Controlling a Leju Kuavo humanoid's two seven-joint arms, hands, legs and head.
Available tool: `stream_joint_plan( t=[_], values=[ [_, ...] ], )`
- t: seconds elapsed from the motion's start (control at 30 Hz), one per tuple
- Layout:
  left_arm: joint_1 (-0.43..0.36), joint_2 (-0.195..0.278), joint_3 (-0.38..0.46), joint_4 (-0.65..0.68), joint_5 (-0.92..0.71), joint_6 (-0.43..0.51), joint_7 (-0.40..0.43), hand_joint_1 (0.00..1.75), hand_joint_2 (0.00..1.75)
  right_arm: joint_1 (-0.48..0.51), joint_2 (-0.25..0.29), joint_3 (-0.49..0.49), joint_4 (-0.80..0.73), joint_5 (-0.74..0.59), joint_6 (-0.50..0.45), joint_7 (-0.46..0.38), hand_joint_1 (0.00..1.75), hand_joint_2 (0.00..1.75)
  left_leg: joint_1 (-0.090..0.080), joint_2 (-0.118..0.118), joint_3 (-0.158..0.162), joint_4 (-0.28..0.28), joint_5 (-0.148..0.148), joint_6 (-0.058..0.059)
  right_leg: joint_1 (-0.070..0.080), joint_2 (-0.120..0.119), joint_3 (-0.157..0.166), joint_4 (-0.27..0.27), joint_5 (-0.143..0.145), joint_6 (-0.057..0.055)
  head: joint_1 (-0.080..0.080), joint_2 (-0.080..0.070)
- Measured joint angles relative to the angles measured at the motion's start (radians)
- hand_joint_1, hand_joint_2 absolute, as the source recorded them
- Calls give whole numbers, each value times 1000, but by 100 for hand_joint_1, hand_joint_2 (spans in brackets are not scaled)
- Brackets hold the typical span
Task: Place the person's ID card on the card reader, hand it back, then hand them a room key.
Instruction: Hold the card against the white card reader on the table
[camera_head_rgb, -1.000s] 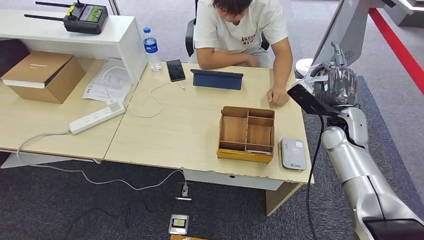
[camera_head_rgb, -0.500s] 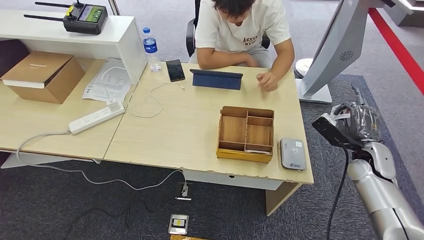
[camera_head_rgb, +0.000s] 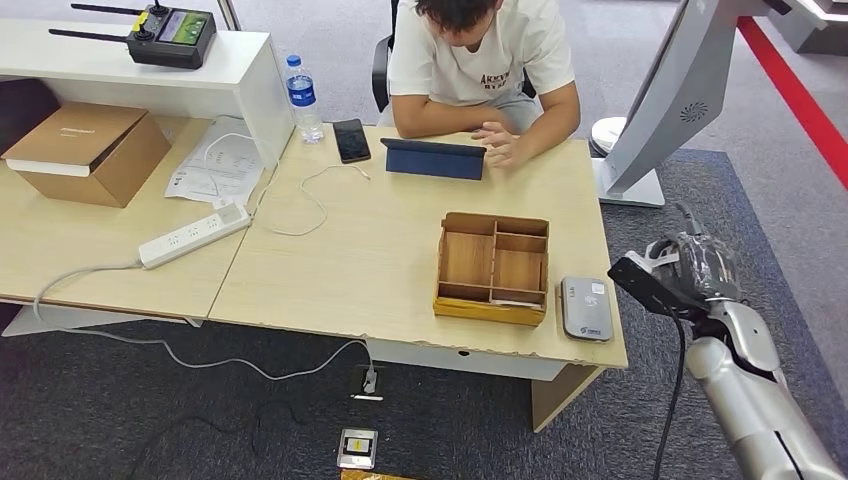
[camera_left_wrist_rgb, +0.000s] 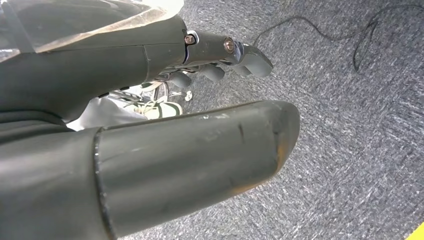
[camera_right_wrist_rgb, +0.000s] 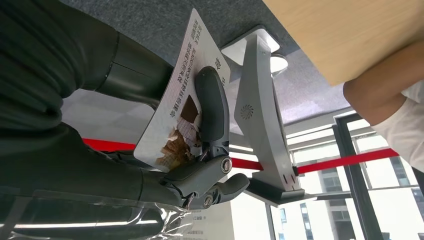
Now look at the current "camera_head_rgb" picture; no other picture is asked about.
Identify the person's left hand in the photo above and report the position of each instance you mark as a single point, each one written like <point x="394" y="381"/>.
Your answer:
<point x="505" y="144"/>

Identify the metal pole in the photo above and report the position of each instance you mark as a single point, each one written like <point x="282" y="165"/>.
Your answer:
<point x="228" y="13"/>

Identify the white power strip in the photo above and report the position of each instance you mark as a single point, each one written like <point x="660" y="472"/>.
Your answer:
<point x="193" y="234"/>

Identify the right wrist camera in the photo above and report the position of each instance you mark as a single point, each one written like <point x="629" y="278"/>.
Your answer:
<point x="642" y="285"/>

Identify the floor plug outlet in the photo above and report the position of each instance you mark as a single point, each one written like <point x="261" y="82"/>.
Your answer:
<point x="368" y="387"/>

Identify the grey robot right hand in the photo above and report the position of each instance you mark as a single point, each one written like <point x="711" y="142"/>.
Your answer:
<point x="709" y="272"/>

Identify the wooden desk leg panel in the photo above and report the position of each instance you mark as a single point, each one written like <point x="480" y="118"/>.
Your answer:
<point x="556" y="397"/>

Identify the printed paper sheets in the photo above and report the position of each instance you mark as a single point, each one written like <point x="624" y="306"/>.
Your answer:
<point x="199" y="180"/>

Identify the blue tablet case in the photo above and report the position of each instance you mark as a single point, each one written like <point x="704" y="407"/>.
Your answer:
<point x="434" y="164"/>

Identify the wooden compartment tray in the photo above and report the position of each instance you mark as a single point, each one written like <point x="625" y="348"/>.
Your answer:
<point x="467" y="262"/>

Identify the white shelf unit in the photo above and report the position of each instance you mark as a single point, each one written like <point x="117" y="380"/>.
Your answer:
<point x="199" y="73"/>

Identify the grey card reader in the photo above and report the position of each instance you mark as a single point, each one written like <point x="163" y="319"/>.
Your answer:
<point x="587" y="311"/>

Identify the brown cardboard box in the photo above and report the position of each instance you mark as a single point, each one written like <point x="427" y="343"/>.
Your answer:
<point x="86" y="152"/>

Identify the black antenna remote controller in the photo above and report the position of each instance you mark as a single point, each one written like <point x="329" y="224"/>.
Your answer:
<point x="172" y="36"/>

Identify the grey kiosk screen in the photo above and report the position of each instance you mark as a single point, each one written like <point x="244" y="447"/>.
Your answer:
<point x="676" y="93"/>

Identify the yellow floor marker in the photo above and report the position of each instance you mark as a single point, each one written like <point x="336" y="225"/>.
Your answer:
<point x="371" y="476"/>

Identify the white desk apron panel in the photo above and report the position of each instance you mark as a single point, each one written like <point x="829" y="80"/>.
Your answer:
<point x="464" y="361"/>

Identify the person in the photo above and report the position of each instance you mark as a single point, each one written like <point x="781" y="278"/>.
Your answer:
<point x="457" y="66"/>

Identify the person's left forearm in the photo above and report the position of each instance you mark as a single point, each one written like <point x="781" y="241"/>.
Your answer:
<point x="553" y="126"/>

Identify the silver floor socket box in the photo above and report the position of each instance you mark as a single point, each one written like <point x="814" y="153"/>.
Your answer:
<point x="356" y="449"/>

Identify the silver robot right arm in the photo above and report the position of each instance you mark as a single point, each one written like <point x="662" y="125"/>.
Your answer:
<point x="748" y="411"/>

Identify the white round device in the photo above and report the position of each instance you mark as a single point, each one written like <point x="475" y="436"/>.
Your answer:
<point x="604" y="136"/>

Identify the grey display platform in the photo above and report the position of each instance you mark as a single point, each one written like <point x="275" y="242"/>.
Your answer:
<point x="821" y="40"/>

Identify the black office chair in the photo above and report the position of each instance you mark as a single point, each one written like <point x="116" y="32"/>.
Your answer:
<point x="381" y="73"/>

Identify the white room key card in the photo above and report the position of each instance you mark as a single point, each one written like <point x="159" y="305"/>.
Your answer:
<point x="518" y="305"/>

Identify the person's right hand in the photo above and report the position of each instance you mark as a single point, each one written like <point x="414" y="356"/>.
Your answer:
<point x="498" y="118"/>

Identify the black smartphone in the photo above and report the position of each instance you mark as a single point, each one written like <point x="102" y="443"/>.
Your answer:
<point x="352" y="140"/>

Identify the clear plastic water bottle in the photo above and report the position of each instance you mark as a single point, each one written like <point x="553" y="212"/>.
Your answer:
<point x="303" y="99"/>

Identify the white kiosk base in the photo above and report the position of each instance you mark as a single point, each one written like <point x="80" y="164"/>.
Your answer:
<point x="636" y="196"/>

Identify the white desk support panel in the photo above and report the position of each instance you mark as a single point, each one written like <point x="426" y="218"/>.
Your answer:
<point x="66" y="321"/>

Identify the person's right forearm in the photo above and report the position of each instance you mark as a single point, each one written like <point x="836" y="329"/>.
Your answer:
<point x="440" y="118"/>

